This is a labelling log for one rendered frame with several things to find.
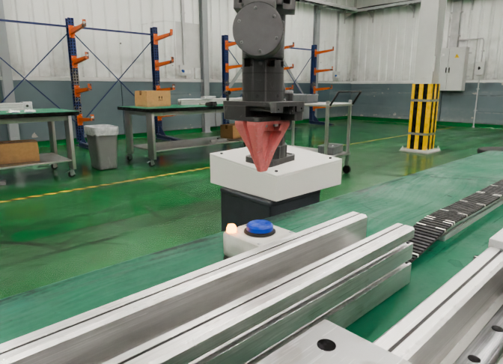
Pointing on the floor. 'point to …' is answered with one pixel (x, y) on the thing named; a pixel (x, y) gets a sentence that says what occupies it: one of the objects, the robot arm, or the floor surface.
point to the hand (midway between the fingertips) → (262, 165)
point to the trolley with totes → (328, 126)
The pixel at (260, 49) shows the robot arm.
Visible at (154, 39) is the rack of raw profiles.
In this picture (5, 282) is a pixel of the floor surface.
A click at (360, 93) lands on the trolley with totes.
